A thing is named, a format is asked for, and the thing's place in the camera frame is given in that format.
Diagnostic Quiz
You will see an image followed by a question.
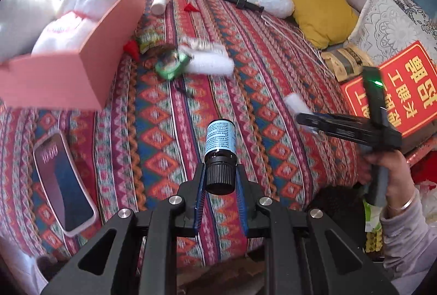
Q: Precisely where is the red plastic basket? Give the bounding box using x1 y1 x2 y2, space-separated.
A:
406 141 437 186

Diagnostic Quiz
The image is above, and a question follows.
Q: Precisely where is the green yellow snack bag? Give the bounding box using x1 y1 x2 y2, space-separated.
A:
364 199 385 253

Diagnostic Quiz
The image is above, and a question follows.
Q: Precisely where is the round white plush toy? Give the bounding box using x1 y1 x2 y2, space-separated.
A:
258 0 295 19

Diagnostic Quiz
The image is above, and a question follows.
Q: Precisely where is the silver bracelet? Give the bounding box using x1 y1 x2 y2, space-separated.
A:
386 191 419 214

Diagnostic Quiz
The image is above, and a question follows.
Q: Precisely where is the yellow pillow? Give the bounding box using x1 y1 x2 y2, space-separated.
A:
288 0 360 50

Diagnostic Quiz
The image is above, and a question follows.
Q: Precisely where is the white plush toy with face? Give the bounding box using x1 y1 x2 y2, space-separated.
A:
32 0 132 55

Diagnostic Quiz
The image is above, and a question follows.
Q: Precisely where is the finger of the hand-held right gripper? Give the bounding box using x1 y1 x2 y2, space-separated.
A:
302 126 367 145
296 112 367 127

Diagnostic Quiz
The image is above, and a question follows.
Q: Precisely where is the shiny green packet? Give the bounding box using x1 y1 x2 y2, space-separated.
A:
153 49 193 80

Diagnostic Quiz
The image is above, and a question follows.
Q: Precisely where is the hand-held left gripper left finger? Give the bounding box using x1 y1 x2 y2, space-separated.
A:
41 163 207 295

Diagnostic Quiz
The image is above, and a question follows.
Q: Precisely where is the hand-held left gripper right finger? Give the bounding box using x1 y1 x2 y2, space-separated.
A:
234 165 400 295

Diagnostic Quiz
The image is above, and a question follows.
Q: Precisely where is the tan paper bag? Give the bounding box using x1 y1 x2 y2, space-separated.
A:
321 44 374 82

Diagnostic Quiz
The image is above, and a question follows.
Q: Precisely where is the dark bottle with blue label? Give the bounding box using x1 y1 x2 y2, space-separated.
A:
204 120 237 195

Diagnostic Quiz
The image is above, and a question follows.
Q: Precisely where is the white bed sheet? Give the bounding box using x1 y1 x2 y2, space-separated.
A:
0 237 48 295

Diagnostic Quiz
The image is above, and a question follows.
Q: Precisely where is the white lace pillow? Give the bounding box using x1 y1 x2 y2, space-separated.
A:
348 0 437 60

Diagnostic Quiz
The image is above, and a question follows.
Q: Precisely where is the white fluffy cloth roll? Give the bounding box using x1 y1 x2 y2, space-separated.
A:
186 53 235 77

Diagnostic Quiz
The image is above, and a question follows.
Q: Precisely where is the person's right forearm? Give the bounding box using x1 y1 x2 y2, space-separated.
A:
379 189 437 292

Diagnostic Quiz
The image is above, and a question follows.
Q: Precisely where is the small white bottle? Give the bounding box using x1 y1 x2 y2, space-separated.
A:
151 0 169 15

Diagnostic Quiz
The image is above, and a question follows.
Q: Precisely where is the person's right hand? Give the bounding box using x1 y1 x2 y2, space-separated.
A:
358 147 415 214

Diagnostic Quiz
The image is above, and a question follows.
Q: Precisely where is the smartphone in pink case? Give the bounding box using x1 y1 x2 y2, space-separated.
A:
32 131 97 237

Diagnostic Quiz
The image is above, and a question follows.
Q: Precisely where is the white cloud-shaped plush toy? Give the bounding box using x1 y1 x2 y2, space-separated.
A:
0 0 59 60

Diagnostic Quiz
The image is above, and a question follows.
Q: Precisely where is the black fuzzy cloth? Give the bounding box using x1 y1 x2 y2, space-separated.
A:
305 186 366 214

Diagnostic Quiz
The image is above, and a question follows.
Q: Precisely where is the pink cardboard box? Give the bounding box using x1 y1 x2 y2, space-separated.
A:
0 0 148 111

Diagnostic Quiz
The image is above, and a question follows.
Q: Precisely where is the small white fluffy cloth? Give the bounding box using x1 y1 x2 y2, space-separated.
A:
285 93 312 117

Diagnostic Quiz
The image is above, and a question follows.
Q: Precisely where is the white clothes hanger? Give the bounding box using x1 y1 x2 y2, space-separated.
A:
261 13 337 77

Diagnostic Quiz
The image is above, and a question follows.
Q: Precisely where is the red box with yellow characters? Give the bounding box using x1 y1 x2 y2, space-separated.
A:
340 41 437 139

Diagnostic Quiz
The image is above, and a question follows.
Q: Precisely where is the pale printed packet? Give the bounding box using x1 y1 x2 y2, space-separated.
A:
181 37 228 55

